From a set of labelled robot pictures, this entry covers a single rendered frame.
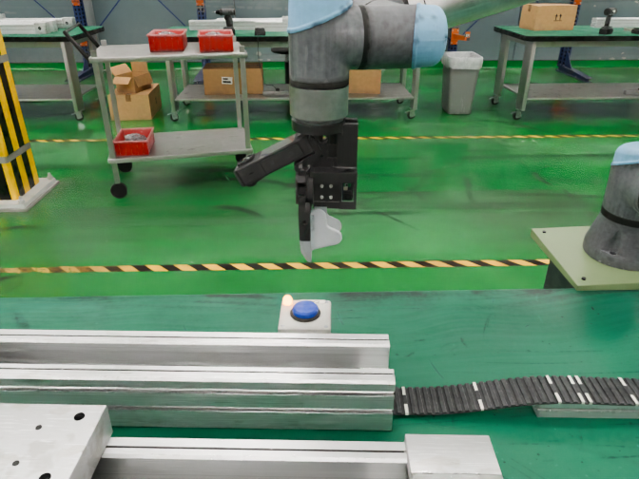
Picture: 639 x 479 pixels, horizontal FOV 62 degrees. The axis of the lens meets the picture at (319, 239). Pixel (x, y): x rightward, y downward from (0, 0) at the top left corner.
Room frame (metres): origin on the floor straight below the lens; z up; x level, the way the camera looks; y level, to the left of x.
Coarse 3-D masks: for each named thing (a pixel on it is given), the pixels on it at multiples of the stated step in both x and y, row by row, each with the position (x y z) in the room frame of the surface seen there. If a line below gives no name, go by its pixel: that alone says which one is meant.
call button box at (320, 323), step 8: (320, 304) 0.71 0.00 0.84; (328, 304) 0.71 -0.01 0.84; (288, 312) 0.69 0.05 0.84; (320, 312) 0.69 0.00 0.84; (328, 312) 0.69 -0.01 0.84; (280, 320) 0.67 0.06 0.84; (288, 320) 0.67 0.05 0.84; (296, 320) 0.67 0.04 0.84; (304, 320) 0.66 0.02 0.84; (312, 320) 0.67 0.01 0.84; (320, 320) 0.67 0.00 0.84; (328, 320) 0.67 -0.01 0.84; (280, 328) 0.65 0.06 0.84; (288, 328) 0.65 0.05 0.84; (296, 328) 0.65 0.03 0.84; (304, 328) 0.65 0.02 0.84; (312, 328) 0.65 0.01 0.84; (320, 328) 0.65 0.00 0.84; (328, 328) 0.65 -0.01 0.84
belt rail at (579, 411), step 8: (536, 408) 0.54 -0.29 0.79; (544, 408) 0.54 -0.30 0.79; (552, 408) 0.54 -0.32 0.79; (560, 408) 0.54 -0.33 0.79; (568, 408) 0.54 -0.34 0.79; (576, 408) 0.54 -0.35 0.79; (584, 408) 0.53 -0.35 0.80; (592, 408) 0.53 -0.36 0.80; (600, 408) 0.53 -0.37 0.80; (608, 408) 0.53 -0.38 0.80; (616, 408) 0.53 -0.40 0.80; (624, 408) 0.53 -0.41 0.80; (632, 408) 0.53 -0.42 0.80; (544, 416) 0.53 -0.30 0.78; (552, 416) 0.53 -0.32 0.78; (560, 416) 0.53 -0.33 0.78; (568, 416) 0.53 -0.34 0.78; (576, 416) 0.53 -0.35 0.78; (584, 416) 0.53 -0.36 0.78; (592, 416) 0.53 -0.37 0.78; (600, 416) 0.53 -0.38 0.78; (608, 416) 0.53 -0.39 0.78; (616, 416) 0.53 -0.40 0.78; (624, 416) 0.53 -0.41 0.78; (632, 416) 0.53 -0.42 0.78
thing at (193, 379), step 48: (0, 336) 0.60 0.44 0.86; (48, 336) 0.60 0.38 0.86; (96, 336) 0.60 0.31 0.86; (144, 336) 0.60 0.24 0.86; (192, 336) 0.60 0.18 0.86; (240, 336) 0.60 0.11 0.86; (288, 336) 0.60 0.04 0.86; (336, 336) 0.60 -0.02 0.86; (384, 336) 0.60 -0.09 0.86; (0, 384) 0.52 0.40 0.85; (48, 384) 0.51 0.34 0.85; (96, 384) 0.51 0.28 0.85; (144, 384) 0.51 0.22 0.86; (192, 384) 0.51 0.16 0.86; (240, 384) 0.51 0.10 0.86; (288, 384) 0.51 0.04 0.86; (336, 384) 0.51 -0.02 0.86; (384, 384) 0.50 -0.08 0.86
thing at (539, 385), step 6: (534, 378) 0.57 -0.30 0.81; (540, 378) 0.57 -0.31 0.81; (534, 384) 0.56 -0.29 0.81; (540, 384) 0.56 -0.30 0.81; (546, 384) 0.56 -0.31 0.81; (534, 390) 0.55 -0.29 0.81; (540, 390) 0.55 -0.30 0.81; (546, 390) 0.54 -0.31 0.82; (540, 396) 0.53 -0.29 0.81; (546, 396) 0.53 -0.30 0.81; (552, 396) 0.53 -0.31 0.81; (540, 402) 0.53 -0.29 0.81; (546, 402) 0.52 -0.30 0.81; (552, 402) 0.52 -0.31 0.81
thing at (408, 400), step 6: (402, 390) 0.57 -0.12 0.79; (408, 390) 0.57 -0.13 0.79; (402, 396) 0.56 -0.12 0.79; (408, 396) 0.56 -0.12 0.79; (414, 396) 0.56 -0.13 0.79; (402, 402) 0.55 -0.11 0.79; (408, 402) 0.55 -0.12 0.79; (414, 402) 0.55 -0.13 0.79; (402, 408) 0.54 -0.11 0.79; (408, 408) 0.54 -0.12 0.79; (414, 408) 0.54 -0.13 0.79; (408, 414) 0.53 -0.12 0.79; (414, 414) 0.53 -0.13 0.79
